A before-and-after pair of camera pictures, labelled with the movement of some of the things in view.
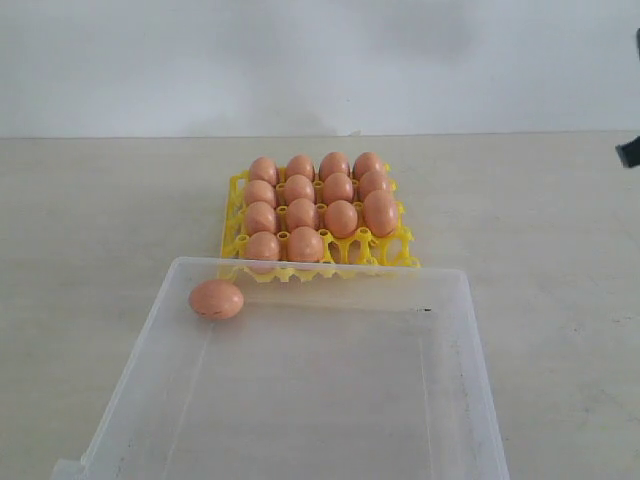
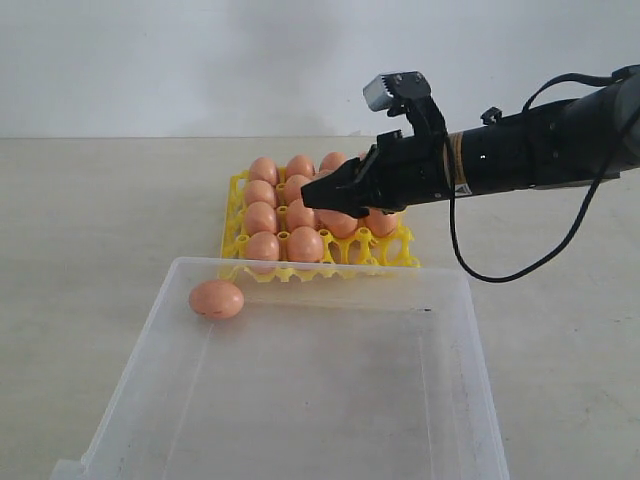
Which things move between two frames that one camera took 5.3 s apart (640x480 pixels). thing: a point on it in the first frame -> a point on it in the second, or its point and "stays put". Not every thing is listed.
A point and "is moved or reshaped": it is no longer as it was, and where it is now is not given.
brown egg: [260, 191] stays put
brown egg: [337, 187] is moved or reshaped
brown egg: [300, 213] stays put
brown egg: [264, 245] stays put
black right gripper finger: [629, 153] -> [401, 172]
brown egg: [260, 217] stays put
